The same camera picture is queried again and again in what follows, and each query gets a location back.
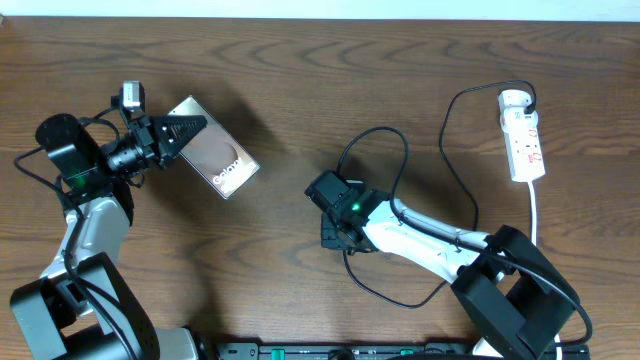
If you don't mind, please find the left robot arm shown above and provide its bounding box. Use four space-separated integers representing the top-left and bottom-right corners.
10 113 216 359

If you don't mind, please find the white power strip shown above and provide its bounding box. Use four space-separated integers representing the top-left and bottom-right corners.
500 107 546 183

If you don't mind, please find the black left camera cable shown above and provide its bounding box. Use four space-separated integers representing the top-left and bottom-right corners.
13 104 141 360

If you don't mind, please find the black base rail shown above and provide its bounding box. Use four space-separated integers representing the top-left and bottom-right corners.
214 341 591 360

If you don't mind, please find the black camera cable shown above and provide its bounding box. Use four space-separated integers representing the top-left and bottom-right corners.
13 104 141 360
335 126 594 349

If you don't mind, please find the black right camera cable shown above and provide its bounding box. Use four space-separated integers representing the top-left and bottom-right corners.
335 126 594 349

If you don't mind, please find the black charger cable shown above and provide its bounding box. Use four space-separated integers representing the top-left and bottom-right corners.
341 79 538 310

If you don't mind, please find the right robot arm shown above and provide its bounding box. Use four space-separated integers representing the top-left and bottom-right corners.
306 179 593 359

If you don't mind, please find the white charger plug adapter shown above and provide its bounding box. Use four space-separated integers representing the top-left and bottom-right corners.
498 89 535 115

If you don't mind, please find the white power strip cord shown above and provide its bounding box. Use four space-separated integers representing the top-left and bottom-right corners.
527 180 564 360

